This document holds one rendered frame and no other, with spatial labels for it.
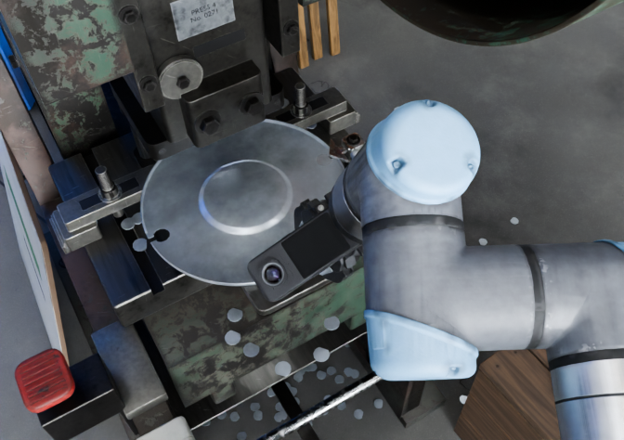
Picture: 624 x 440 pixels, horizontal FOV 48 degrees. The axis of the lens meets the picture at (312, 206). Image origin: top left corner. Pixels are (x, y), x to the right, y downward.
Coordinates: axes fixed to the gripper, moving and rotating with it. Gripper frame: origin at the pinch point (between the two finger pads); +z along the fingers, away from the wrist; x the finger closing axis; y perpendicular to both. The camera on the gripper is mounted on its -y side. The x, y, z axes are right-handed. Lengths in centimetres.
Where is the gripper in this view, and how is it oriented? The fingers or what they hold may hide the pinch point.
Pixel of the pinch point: (305, 258)
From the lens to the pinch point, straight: 80.2
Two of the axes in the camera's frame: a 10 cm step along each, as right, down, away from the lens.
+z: -2.1, 2.7, 9.4
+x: -5.2, -8.5, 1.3
